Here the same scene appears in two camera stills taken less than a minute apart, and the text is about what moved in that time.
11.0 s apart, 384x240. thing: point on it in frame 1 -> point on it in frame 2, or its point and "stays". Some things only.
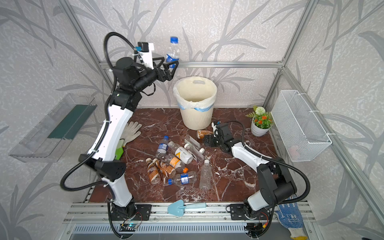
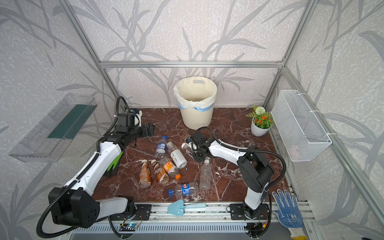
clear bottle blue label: [161, 152] stays
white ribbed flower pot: [258, 131] stays
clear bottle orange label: [174, 162] -> [169, 166]
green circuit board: [130, 227] stays
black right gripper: [216, 140] -> [195, 152]
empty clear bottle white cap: [205, 176] stays
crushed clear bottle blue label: [183, 178] -> [183, 189]
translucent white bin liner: [195, 92] stays
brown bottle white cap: [153, 172] -> [145, 176]
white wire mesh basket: [304, 135] stays
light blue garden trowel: [177, 207] stays
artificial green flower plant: [262, 119] stays
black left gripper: [161, 72] -> [149, 129]
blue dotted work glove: [289, 215] stays
